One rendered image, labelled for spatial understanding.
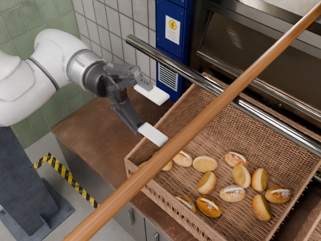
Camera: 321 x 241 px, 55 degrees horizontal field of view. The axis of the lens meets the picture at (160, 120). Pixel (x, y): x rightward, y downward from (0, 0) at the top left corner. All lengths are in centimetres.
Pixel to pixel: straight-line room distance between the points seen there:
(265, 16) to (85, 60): 59
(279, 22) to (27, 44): 130
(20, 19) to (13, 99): 106
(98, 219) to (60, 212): 139
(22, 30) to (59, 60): 105
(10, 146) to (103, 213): 88
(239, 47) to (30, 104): 74
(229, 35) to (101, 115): 70
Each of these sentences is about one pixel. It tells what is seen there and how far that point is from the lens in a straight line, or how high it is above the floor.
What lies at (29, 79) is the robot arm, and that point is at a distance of 75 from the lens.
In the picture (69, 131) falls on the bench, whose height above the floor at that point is 58.
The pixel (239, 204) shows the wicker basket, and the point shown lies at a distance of 125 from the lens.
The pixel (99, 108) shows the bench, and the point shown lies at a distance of 153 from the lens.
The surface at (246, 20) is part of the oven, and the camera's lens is 110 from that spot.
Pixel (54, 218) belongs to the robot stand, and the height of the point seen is 1.
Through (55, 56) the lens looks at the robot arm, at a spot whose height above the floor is 124.
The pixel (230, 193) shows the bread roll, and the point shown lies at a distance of 120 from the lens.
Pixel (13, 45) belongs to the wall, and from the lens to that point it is 181.
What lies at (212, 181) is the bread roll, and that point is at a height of 65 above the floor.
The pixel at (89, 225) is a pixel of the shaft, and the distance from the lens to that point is 53.
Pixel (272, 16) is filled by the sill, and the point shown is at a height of 118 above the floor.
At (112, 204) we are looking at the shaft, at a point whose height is 120.
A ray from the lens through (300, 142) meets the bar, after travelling 71.
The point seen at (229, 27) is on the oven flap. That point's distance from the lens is 117.
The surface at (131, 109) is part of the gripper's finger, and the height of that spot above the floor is 116.
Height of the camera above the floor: 169
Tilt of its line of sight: 50 degrees down
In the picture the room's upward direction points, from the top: straight up
